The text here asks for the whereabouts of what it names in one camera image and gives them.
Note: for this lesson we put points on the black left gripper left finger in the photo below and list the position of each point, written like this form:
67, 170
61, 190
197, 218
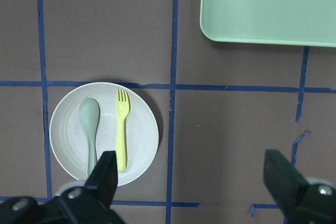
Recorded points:
103, 180

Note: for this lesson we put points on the yellow plastic fork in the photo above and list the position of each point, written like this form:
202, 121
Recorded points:
122, 111

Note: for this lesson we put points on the pale green spoon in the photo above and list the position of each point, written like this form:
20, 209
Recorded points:
89, 116

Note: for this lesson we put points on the mint green tray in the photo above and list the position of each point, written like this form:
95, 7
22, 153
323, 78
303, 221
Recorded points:
278, 22

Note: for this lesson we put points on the white round plate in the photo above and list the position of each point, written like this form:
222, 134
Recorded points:
68, 141

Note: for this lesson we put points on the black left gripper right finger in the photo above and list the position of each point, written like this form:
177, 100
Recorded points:
285, 184

